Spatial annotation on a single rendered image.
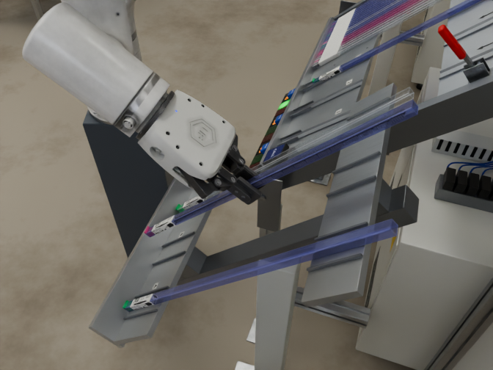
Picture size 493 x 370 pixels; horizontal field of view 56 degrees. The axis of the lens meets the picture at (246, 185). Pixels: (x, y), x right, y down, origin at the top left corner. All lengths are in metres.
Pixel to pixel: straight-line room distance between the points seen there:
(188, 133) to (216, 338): 1.08
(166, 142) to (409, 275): 0.74
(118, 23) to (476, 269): 0.84
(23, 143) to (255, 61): 1.25
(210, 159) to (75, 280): 1.25
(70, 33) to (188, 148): 0.18
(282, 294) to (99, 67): 0.45
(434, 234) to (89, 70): 0.79
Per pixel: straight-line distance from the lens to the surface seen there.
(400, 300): 1.24
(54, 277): 1.81
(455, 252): 1.08
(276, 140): 1.05
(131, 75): 0.57
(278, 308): 0.82
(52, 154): 2.24
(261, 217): 1.03
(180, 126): 0.58
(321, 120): 1.02
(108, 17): 0.68
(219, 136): 0.61
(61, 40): 0.58
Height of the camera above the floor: 1.44
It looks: 48 degrees down
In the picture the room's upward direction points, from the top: straight up
